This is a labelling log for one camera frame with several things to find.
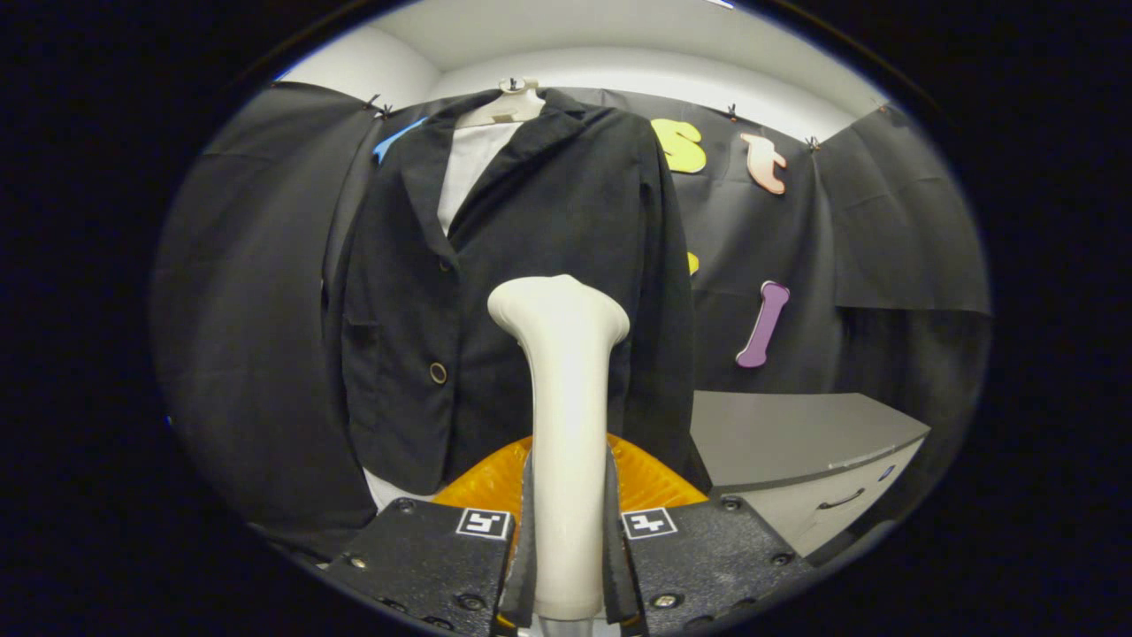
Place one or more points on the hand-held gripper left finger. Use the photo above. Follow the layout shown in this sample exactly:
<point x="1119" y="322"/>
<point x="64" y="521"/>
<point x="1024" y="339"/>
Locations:
<point x="424" y="557"/>

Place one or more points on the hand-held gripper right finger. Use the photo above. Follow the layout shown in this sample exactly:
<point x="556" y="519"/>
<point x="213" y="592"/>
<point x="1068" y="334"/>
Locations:
<point x="699" y="557"/>

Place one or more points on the black suit jacket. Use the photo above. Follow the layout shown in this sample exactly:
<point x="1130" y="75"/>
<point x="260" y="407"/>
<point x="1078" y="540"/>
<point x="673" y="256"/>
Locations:
<point x="531" y="221"/>

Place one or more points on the grey cabinet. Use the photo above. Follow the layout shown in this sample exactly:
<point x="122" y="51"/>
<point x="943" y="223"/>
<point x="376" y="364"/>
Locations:
<point x="796" y="433"/>

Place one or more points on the black backdrop cloth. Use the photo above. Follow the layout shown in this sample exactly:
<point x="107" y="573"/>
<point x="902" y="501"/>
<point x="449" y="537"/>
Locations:
<point x="248" y="310"/>

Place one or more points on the white cloth panel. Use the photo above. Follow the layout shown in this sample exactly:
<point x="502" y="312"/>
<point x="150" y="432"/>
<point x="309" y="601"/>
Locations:
<point x="469" y="168"/>

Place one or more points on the beige plastic hanger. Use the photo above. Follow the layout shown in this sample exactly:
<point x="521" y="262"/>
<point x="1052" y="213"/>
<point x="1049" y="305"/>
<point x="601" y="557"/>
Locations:
<point x="508" y="108"/>

